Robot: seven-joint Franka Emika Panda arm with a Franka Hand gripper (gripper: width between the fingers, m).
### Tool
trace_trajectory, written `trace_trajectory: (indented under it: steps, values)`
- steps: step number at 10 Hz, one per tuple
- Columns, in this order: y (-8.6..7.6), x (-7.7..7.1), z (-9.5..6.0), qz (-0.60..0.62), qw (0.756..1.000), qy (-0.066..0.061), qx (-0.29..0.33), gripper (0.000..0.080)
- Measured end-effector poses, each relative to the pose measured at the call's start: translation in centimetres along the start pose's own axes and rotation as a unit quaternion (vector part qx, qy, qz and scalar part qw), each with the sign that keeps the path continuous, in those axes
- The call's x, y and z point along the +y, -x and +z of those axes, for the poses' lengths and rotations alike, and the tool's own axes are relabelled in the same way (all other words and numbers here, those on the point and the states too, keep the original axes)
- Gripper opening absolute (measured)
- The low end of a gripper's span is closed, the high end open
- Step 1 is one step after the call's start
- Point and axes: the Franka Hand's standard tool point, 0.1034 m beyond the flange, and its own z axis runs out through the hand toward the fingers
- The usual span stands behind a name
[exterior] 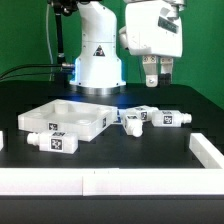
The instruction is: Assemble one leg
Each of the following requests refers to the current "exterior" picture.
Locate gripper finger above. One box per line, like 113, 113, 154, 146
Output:
142, 55, 158, 88
160, 57, 173, 74

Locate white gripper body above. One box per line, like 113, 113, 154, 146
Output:
119, 0, 183, 57

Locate white square tabletop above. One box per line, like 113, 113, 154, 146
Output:
18, 99, 118, 142

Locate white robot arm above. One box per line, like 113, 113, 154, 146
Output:
70, 0, 185, 95

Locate white tag sheet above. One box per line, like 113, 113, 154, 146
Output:
113, 116, 123, 125

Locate white left fence piece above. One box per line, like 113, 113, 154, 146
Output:
0, 131, 4, 151

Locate white right fence wall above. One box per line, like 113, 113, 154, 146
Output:
189, 133, 224, 170

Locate white fence wall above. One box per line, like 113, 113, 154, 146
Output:
189, 133, 224, 170
0, 168, 224, 196

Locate black cables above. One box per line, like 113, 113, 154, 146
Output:
0, 63, 76, 82

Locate white front fence wall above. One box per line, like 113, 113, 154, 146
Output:
0, 168, 224, 196

